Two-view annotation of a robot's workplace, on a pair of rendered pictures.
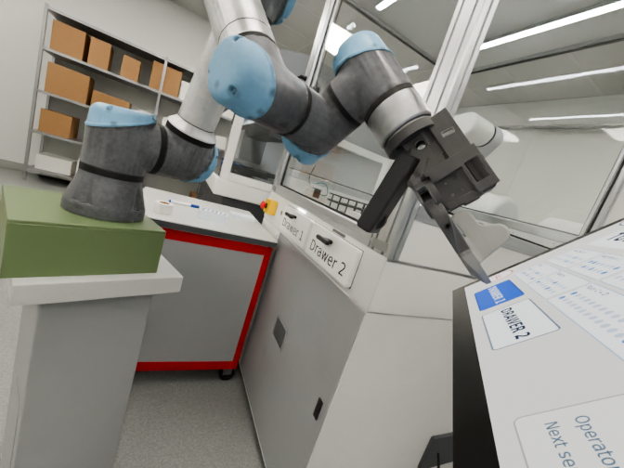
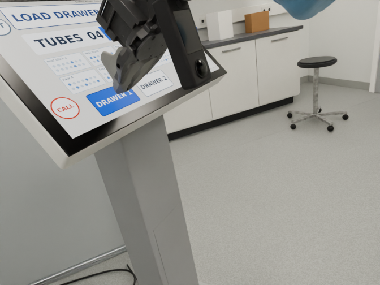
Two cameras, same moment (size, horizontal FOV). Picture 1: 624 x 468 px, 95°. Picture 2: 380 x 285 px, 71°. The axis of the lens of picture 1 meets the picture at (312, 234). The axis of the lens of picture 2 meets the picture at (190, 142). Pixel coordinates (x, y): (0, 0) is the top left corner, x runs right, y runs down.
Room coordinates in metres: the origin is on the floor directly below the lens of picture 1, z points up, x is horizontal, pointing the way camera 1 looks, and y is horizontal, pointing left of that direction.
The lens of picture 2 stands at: (0.77, -0.02, 1.10)
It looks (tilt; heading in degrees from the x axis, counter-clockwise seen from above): 23 degrees down; 192
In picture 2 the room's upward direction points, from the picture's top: 10 degrees counter-clockwise
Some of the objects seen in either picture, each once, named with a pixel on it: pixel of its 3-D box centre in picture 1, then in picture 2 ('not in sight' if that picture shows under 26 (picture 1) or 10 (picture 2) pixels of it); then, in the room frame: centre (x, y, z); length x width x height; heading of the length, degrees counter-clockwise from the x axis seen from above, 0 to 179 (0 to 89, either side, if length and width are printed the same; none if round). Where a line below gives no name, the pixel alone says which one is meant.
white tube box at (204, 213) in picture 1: (214, 214); not in sight; (1.27, 0.45, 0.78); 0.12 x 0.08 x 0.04; 107
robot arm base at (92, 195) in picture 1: (109, 189); not in sight; (0.61, 0.45, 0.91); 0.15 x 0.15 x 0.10
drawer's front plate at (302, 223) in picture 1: (294, 225); not in sight; (1.16, 0.08, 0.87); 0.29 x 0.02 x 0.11; 28
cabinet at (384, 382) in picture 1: (356, 336); not in sight; (1.34, -0.37, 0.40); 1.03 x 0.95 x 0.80; 28
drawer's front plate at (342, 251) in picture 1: (330, 251); not in sight; (0.88, -0.07, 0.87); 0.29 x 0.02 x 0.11; 28
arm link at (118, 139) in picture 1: (123, 137); not in sight; (0.62, 0.45, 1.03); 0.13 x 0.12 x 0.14; 144
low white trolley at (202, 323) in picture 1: (188, 281); not in sight; (1.38, 0.53, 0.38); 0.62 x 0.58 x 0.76; 28
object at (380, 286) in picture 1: (388, 248); not in sight; (1.35, -0.37, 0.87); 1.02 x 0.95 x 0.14; 28
